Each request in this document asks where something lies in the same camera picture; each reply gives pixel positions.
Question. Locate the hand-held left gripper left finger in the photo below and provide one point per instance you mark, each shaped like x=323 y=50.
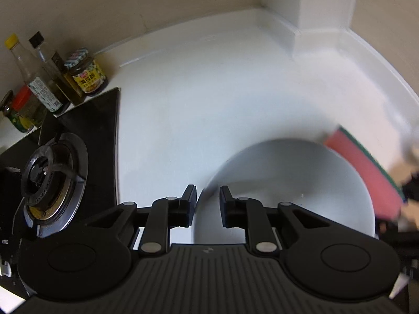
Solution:
x=190 y=204

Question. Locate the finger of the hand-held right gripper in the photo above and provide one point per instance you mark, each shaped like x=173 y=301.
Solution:
x=411 y=192

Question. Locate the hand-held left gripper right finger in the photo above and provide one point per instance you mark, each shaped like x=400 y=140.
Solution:
x=224 y=206

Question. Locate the pink and green sponge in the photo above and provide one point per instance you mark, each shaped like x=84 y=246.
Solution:
x=366 y=170

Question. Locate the white ceramic plate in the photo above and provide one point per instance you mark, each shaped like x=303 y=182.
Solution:
x=278 y=173

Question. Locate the black glass gas stove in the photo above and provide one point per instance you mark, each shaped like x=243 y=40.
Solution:
x=98 y=130

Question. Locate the round metal stove burner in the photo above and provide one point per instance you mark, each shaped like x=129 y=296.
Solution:
x=52 y=183

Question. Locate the patterned lid sauce jar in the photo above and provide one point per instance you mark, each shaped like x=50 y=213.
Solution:
x=85 y=77

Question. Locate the black cap oil bottle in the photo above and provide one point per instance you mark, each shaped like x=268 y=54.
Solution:
x=60 y=72

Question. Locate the red cap spice jar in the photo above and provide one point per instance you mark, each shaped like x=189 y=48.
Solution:
x=29 y=106

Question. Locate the green label dark jar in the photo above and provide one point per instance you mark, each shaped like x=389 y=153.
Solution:
x=16 y=119

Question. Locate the yellow cap clear bottle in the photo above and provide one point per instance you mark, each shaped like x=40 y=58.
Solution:
x=36 y=85

